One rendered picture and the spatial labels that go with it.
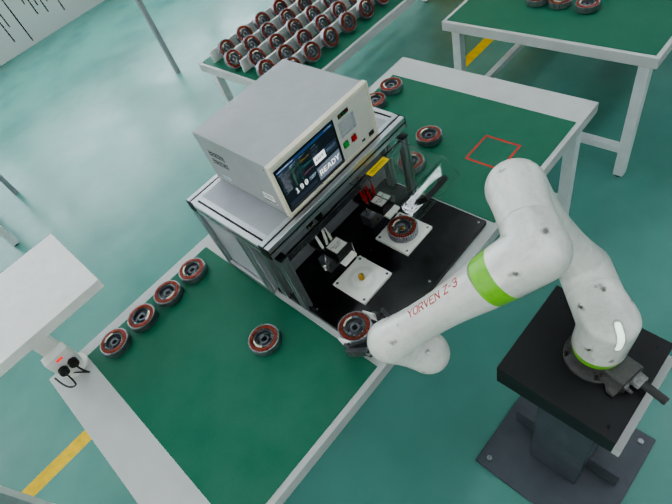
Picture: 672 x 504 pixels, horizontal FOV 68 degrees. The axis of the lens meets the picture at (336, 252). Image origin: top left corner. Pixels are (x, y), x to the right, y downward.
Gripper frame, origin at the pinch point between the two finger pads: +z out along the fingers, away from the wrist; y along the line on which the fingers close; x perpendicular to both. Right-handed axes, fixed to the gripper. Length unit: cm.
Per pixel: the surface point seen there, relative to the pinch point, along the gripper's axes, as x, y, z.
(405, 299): 6.9, -19.6, -0.4
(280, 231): -37.7, -3.5, 7.9
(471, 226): 7, -57, -2
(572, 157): 32, -131, 9
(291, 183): -47.3, -14.1, 3.2
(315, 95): -61, -41, 8
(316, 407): 8.5, 25.6, 1.0
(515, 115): 0, -119, 15
